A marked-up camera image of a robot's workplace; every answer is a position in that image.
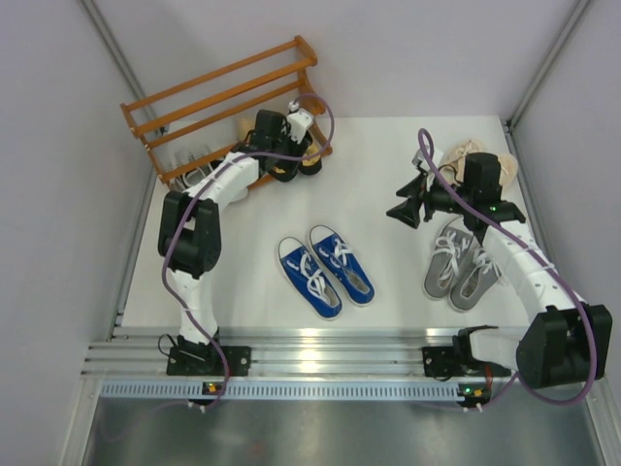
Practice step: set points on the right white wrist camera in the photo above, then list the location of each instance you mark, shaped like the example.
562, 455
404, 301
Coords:
420, 162

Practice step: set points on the black white sneaker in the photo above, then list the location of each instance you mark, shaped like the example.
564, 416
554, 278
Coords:
230, 184
191, 178

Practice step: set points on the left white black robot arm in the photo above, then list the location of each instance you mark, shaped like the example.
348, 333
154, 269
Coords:
190, 241

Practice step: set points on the left beige sneaker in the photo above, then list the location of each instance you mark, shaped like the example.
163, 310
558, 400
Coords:
457, 155

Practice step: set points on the right grey canvas sneaker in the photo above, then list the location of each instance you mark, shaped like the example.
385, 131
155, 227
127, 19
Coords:
478, 277

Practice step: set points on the left grey canvas sneaker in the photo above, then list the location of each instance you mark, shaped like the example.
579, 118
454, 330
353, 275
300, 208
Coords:
451, 248

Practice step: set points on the perforated grey cable tray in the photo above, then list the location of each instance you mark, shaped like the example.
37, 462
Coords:
282, 390

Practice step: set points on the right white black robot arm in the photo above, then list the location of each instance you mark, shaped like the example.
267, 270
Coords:
565, 340

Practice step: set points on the right beige sneaker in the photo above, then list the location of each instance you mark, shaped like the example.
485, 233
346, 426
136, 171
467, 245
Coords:
509, 168

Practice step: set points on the gold loafer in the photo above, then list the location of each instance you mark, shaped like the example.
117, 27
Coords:
311, 166
284, 171

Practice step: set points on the grey canvas sneaker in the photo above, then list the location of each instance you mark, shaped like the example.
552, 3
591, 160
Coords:
451, 248
478, 277

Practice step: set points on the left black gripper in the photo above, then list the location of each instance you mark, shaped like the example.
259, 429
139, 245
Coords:
296, 150

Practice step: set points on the aluminium rail frame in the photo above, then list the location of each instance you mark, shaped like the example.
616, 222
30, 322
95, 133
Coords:
278, 353

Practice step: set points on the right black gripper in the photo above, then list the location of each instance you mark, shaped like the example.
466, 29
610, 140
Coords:
408, 212

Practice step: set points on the beige sneaker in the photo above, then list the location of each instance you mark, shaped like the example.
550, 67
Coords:
457, 155
509, 168

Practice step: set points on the blue canvas sneaker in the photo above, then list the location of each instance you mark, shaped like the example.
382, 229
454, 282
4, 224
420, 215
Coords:
307, 277
338, 258

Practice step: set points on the orange wooden shoe shelf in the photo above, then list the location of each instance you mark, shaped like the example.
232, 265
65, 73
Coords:
286, 71

